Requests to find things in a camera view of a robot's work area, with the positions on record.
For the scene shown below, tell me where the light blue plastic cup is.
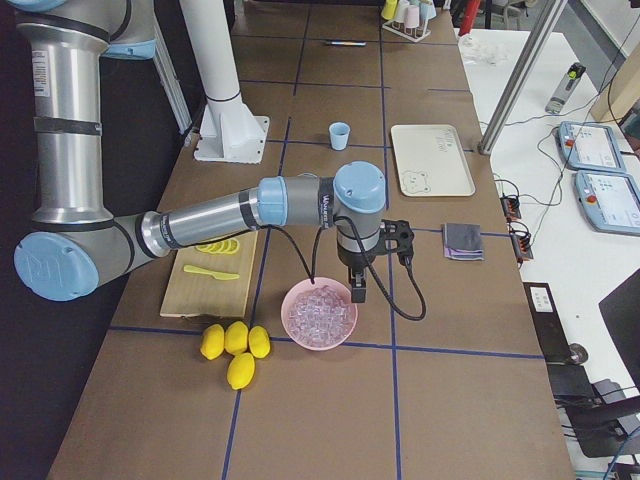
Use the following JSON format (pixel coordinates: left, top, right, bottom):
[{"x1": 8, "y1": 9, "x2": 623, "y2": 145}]
[{"x1": 328, "y1": 122, "x2": 351, "y2": 151}]

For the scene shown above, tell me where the pink bowl of ice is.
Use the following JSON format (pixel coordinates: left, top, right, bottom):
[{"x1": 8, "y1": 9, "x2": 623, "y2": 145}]
[{"x1": 281, "y1": 277, "x2": 358, "y2": 351}]

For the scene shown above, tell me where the whole yellow lemon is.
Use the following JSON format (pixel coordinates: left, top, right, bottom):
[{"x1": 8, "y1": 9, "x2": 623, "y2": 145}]
[
  {"x1": 200, "y1": 324, "x2": 225, "y2": 360},
  {"x1": 224, "y1": 321, "x2": 249, "y2": 356},
  {"x1": 226, "y1": 352, "x2": 256, "y2": 390},
  {"x1": 248, "y1": 325, "x2": 271, "y2": 359}
]

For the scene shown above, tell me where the pink cup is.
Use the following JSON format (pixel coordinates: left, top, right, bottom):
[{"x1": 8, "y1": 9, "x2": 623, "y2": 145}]
[{"x1": 404, "y1": 5, "x2": 420, "y2": 29}]

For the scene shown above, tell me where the aluminium frame post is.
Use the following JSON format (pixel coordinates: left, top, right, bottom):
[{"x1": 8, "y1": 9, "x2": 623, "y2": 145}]
[{"x1": 478, "y1": 0, "x2": 568, "y2": 155}]

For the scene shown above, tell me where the lemon slices row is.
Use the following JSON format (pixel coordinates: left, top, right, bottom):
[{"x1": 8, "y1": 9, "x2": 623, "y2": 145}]
[{"x1": 195, "y1": 238, "x2": 240, "y2": 255}]

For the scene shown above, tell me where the cream bear serving tray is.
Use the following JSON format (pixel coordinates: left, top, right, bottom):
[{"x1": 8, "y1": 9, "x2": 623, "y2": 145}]
[{"x1": 391, "y1": 124, "x2": 476, "y2": 197}]

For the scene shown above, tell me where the yellow plastic knife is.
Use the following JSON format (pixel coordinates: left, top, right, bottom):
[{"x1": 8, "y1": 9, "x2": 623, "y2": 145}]
[{"x1": 183, "y1": 264, "x2": 240, "y2": 281}]

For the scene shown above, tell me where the black power strip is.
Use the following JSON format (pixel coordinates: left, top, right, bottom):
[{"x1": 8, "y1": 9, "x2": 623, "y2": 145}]
[
  {"x1": 510, "y1": 230, "x2": 533, "y2": 263},
  {"x1": 500, "y1": 195, "x2": 521, "y2": 221}
]

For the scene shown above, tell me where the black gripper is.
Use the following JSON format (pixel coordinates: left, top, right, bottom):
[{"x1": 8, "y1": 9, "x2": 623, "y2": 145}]
[{"x1": 336, "y1": 218, "x2": 415, "y2": 303}]

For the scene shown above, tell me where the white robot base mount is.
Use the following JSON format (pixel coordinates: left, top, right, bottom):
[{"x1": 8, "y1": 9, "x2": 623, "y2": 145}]
[{"x1": 180, "y1": 0, "x2": 270, "y2": 164}]

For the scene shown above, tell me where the grey purple folded cloth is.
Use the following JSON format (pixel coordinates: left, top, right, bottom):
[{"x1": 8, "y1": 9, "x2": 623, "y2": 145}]
[{"x1": 442, "y1": 223, "x2": 484, "y2": 261}]

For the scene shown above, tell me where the white cup rack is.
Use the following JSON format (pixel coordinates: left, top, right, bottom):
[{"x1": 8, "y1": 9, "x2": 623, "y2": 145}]
[{"x1": 382, "y1": 20, "x2": 431, "y2": 43}]

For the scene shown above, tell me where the blue teach pendant tablet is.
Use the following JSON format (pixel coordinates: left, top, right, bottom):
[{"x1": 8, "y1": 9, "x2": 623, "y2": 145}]
[
  {"x1": 575, "y1": 170, "x2": 639, "y2": 236},
  {"x1": 556, "y1": 121, "x2": 626, "y2": 172}
]

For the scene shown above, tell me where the wooden cutting board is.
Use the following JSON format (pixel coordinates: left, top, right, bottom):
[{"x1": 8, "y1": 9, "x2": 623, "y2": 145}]
[{"x1": 160, "y1": 232, "x2": 258, "y2": 318}]

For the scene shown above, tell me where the yellow cup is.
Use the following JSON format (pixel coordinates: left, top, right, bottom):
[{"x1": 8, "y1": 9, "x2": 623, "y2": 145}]
[{"x1": 381, "y1": 0, "x2": 398, "y2": 21}]

